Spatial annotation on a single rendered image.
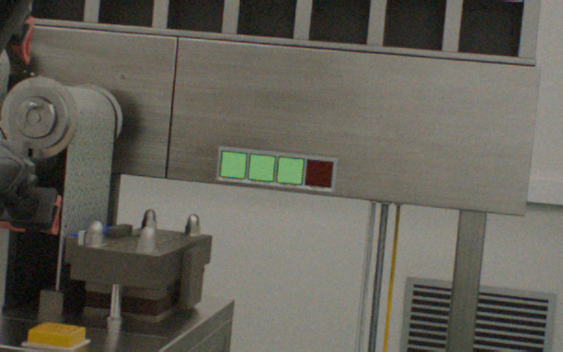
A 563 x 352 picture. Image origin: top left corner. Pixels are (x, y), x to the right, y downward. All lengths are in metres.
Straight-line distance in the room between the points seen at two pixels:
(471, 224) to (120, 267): 0.81
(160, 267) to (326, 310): 2.73
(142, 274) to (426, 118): 0.67
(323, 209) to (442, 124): 2.42
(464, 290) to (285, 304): 2.33
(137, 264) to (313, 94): 0.55
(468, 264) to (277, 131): 0.51
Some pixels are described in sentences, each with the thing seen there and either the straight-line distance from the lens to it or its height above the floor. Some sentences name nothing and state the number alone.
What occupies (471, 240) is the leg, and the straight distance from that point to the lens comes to 2.30.
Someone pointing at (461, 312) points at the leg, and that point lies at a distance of 2.32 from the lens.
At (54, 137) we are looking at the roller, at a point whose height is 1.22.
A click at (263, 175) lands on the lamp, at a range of 2.16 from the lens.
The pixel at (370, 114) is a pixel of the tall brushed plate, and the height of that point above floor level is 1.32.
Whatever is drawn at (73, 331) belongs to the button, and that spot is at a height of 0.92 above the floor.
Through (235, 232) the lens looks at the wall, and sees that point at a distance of 4.58.
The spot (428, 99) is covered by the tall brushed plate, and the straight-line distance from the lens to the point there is 2.13.
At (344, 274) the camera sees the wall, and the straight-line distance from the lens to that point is 4.52.
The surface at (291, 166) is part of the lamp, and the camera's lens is 2.15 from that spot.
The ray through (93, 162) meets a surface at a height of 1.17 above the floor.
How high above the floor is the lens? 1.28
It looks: 3 degrees down
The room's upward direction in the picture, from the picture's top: 5 degrees clockwise
